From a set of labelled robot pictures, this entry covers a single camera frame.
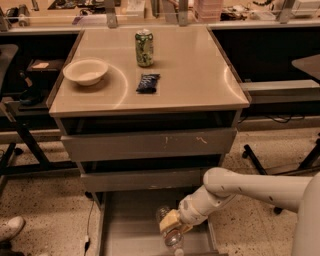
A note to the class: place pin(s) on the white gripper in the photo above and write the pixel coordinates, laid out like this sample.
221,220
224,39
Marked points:
188,211

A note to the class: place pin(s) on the clear plastic water bottle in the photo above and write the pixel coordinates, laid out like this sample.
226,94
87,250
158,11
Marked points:
173,239

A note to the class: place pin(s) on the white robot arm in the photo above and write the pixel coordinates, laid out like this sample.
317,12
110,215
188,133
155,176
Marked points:
294,193

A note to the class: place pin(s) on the open bottom grey drawer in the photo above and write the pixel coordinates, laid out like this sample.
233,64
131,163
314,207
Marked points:
129,227

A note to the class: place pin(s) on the middle grey drawer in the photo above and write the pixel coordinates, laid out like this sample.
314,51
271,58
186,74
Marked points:
143,180

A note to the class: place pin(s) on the grey drawer cabinet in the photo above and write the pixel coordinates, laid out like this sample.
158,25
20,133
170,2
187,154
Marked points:
196,90

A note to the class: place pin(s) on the top grey drawer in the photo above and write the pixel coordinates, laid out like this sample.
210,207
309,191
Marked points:
143,145

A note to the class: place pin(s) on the blue snack packet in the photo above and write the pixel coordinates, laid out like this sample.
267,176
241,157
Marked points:
148,84

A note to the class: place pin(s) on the black wheeled stand base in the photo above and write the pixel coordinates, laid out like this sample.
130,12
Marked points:
290,156

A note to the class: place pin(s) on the white bowl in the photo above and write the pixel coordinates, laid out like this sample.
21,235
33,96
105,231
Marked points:
86,71

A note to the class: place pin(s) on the green soda can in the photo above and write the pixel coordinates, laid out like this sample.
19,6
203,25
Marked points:
144,47

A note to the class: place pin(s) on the pink storage bin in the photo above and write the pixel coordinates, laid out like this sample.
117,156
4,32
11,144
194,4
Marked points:
207,11

